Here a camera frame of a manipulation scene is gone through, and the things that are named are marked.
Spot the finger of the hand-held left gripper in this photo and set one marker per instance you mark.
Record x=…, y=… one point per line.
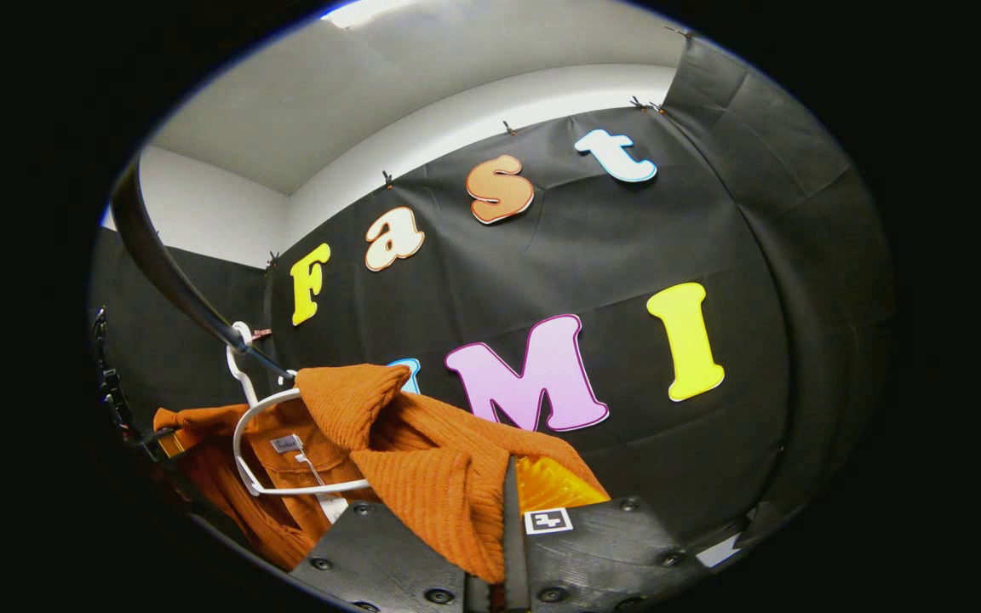
x=163, y=441

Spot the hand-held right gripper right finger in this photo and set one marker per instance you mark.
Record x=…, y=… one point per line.
x=514, y=545

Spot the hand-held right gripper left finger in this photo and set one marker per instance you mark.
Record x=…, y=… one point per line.
x=388, y=562

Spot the white clothes hanger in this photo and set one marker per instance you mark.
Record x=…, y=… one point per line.
x=239, y=443

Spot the black clothes rack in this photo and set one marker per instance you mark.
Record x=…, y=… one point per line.
x=158, y=255

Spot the black backdrop cloth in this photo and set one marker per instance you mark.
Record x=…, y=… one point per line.
x=627, y=221

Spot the ceiling light panel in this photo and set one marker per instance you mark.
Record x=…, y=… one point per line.
x=367, y=10

